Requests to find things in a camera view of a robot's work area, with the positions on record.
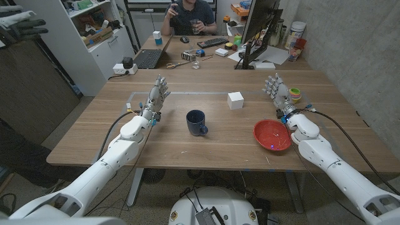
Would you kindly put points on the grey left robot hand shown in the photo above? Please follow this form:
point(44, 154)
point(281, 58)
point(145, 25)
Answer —
point(156, 97)

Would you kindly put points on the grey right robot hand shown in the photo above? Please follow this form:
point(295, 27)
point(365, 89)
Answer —
point(281, 95)

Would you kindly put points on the red bowl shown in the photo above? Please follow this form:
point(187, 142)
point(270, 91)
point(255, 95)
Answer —
point(268, 134)

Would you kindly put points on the white cube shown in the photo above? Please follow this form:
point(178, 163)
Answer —
point(235, 100)

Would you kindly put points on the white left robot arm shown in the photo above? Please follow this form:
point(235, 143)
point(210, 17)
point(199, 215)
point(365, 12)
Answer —
point(103, 165)

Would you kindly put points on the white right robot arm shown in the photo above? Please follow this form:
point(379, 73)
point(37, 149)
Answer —
point(343, 175)

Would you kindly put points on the dark blue mug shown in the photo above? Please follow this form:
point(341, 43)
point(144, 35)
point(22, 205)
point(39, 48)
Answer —
point(195, 123)

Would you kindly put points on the yellow green tape roll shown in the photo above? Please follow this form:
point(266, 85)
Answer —
point(295, 93)

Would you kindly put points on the black laptop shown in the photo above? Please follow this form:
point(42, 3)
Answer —
point(148, 58)

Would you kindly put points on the white paper sheets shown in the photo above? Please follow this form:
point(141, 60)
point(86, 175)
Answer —
point(275, 54)

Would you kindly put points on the black power adapter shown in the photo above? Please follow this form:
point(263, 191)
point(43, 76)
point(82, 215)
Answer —
point(127, 62)

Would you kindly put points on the white power strip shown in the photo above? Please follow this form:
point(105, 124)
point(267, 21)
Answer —
point(118, 69)

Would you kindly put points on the small metal parts rack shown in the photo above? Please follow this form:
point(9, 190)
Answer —
point(188, 56)

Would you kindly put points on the clear glass jar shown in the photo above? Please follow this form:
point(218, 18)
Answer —
point(196, 63)

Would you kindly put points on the white and blue box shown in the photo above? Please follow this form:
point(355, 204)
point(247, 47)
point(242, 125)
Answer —
point(157, 37)

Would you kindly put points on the black computer mouse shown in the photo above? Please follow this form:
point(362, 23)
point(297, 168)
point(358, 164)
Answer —
point(184, 39)

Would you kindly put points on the white canister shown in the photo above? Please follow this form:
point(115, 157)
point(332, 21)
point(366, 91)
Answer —
point(295, 32)

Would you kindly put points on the white shelf cabinet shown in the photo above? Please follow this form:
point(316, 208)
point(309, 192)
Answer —
point(93, 62)

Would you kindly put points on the yellow and black disc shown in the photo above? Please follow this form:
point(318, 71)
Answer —
point(229, 46)

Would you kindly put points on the small white box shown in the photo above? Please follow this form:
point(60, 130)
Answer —
point(221, 52)

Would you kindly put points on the black keyboard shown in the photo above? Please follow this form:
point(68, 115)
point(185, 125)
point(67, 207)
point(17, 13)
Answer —
point(212, 42)

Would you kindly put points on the round black fan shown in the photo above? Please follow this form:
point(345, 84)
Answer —
point(153, 175)

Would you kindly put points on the clear drinking glass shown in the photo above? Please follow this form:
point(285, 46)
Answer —
point(194, 27)

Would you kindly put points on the black computer monitor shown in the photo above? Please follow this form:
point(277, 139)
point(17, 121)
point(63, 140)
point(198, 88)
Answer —
point(259, 15)

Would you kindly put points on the brown cardboard box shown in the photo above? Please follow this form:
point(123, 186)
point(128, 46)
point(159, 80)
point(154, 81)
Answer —
point(98, 37)

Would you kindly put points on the person in dark shirt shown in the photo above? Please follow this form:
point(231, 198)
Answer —
point(187, 15)

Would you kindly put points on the grey table leg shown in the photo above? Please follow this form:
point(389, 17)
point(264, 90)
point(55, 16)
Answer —
point(295, 192)
point(136, 187)

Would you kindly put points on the orange box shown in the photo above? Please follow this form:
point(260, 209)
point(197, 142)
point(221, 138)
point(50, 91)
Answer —
point(240, 10)

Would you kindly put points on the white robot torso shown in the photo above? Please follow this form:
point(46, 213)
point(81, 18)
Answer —
point(215, 200)

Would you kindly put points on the dark wooden panel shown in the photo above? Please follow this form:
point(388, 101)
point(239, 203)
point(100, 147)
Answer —
point(31, 90)

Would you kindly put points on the dark teleoperation glove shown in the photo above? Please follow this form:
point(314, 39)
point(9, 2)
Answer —
point(28, 28)

